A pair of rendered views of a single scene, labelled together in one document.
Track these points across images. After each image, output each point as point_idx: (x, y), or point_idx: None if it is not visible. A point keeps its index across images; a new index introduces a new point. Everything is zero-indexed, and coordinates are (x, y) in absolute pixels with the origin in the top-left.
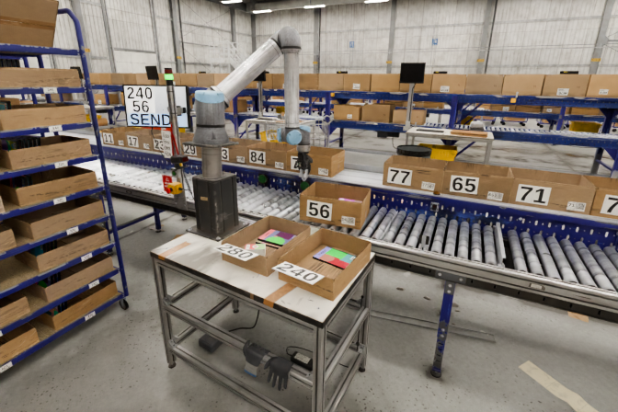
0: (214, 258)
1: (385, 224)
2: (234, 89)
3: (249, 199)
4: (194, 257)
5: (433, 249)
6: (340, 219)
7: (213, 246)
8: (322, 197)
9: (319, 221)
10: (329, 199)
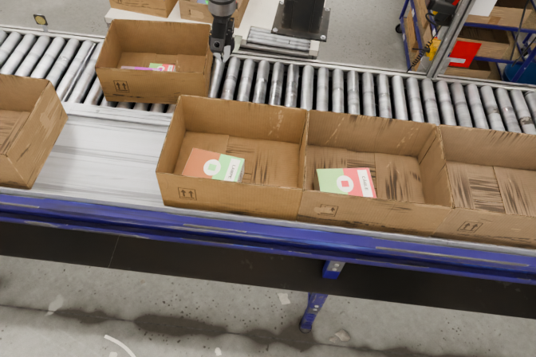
0: None
1: (82, 73)
2: None
3: (332, 106)
4: None
5: (30, 35)
6: (148, 45)
7: None
8: (191, 93)
9: (181, 52)
10: (162, 21)
